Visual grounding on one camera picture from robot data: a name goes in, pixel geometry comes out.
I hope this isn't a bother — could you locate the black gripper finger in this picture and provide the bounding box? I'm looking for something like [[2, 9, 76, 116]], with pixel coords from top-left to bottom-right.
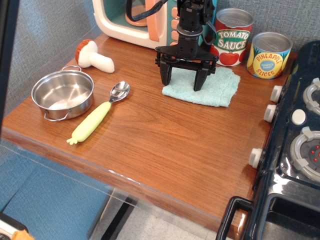
[[159, 61, 172, 86], [193, 69, 208, 92]]

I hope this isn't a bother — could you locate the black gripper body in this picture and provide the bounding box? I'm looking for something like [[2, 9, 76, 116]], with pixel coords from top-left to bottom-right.
[[155, 31, 218, 75]]

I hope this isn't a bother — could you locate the light blue towel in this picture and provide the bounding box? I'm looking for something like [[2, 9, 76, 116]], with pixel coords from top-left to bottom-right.
[[162, 67, 241, 108]]

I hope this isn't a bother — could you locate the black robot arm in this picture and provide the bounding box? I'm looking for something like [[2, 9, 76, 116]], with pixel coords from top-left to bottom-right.
[[155, 0, 219, 92]]

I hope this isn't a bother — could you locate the teal toy microwave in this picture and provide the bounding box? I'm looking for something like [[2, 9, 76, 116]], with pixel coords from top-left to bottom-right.
[[91, 0, 218, 51]]

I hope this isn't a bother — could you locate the tomato sauce can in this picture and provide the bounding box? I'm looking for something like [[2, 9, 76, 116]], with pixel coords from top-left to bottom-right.
[[210, 8, 254, 67]]

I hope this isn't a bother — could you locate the pineapple slices can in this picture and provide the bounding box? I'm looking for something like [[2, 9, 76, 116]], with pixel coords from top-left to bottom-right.
[[246, 32, 293, 80]]

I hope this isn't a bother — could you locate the grey stove knob top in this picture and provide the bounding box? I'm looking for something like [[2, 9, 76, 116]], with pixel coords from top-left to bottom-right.
[[270, 85, 283, 103]]

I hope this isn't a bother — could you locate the grey stove knob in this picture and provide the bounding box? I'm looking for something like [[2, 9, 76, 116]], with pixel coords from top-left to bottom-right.
[[263, 104, 277, 123], [270, 85, 283, 103], [248, 148, 263, 169]]

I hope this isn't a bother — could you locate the grey stove knob middle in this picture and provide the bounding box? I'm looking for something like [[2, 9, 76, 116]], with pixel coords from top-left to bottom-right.
[[263, 104, 277, 123]]

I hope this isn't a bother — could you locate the plush mushroom toy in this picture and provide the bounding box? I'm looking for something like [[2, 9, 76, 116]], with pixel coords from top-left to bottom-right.
[[75, 39, 115, 74]]

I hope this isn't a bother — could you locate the grey stove knob bottom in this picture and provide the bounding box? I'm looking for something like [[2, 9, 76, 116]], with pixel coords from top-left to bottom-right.
[[248, 148, 263, 169]]

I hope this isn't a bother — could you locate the small steel pot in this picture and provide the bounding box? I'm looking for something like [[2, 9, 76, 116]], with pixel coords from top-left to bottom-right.
[[31, 65, 95, 122]]

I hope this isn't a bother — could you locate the black toy stove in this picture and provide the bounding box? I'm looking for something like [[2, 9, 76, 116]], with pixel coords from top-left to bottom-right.
[[216, 40, 320, 240]]

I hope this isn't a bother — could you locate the orange object at corner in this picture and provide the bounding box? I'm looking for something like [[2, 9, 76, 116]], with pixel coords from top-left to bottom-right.
[[11, 230, 35, 240]]

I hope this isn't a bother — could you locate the spoon with green handle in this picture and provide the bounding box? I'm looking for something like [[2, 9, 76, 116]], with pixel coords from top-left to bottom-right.
[[66, 81, 130, 145]]

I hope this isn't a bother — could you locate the black braided cable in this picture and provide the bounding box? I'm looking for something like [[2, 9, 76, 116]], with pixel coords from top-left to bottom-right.
[[125, 0, 169, 22]]

